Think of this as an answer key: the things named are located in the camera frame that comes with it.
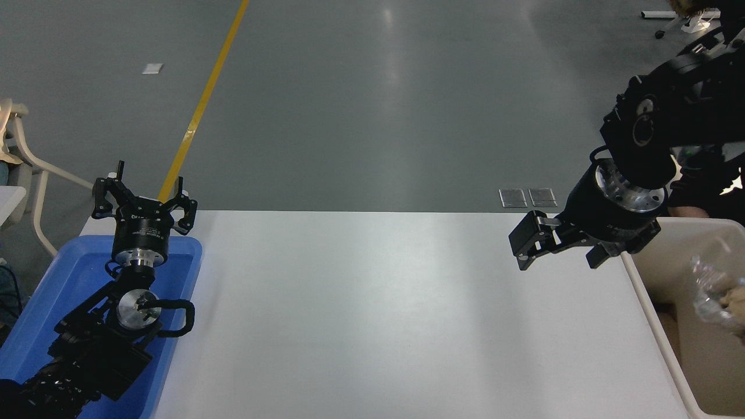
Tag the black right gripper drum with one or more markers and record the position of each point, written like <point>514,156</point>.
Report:
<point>599,218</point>

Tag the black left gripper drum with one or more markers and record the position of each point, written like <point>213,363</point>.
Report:
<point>142,227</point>

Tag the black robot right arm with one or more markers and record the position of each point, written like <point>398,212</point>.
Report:
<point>681,105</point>

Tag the person's hand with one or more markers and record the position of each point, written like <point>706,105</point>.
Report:
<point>687,212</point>

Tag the metal floor outlet plate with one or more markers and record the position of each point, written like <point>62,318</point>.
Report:
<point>513,197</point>
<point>542,196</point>

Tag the blue plastic tray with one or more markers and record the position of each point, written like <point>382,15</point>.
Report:
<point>75,273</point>

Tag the white side table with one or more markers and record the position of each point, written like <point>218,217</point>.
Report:
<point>10,201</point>

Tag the yellow floor tape line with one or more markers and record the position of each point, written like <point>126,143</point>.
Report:
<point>201,105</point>

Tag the crumpled clear plastic bag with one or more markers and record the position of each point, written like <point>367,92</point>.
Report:
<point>707,291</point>

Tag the white floor label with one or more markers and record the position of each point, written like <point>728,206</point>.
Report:
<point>153,68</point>

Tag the large pale plastic bin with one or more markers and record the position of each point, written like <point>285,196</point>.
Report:
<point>698,361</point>

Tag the office chair wheeled base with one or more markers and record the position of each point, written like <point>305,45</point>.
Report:
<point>678,24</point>

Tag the white floor bar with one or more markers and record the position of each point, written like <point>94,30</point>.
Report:
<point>657,14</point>

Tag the white frame chair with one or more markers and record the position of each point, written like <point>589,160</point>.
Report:
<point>26,157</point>

